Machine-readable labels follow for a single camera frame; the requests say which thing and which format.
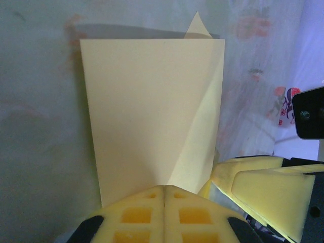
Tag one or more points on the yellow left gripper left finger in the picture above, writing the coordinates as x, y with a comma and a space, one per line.
136, 215

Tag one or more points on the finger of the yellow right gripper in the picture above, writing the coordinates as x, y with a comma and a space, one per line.
273, 197
225, 172

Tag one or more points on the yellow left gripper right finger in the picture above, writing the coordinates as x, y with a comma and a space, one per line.
195, 215

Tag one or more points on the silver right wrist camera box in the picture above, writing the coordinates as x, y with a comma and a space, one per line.
308, 121

